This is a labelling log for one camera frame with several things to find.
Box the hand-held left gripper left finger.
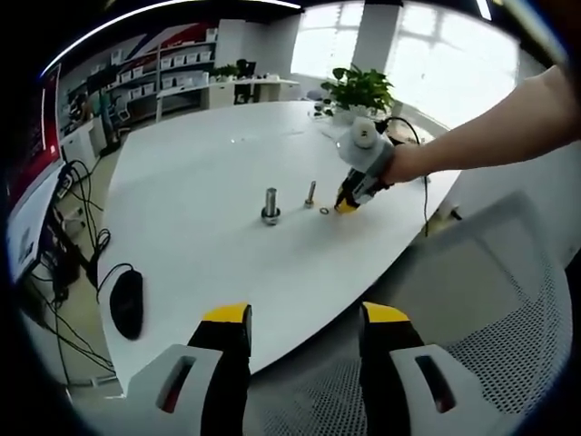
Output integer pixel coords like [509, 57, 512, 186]
[124, 300, 253, 436]

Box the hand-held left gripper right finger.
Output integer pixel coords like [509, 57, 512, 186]
[359, 301, 492, 436]

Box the large threaded steel stud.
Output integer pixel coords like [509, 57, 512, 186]
[260, 186, 284, 227]

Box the green potted plant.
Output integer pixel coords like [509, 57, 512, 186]
[320, 64, 396, 125]

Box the black computer mouse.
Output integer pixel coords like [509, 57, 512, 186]
[110, 271, 146, 342]

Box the white mesh office chair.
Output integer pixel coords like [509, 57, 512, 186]
[247, 190, 578, 436]

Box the black office chair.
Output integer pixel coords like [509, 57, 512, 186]
[232, 58, 256, 106]

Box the white background desk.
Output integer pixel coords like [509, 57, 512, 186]
[155, 76, 301, 123]

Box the small potted plant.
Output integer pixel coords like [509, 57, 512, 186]
[210, 64, 240, 83]

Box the shelf unit with white bins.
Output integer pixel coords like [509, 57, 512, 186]
[61, 26, 220, 134]

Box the long ceiling light strip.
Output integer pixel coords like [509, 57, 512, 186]
[43, 0, 303, 76]

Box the laptop with red screen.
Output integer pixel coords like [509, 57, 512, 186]
[6, 63, 70, 282]

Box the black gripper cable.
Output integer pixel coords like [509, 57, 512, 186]
[383, 115, 433, 238]

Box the black mouse cable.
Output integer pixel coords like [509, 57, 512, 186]
[96, 262, 137, 303]

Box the bundle of black cables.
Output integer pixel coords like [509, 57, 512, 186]
[48, 158, 113, 294]

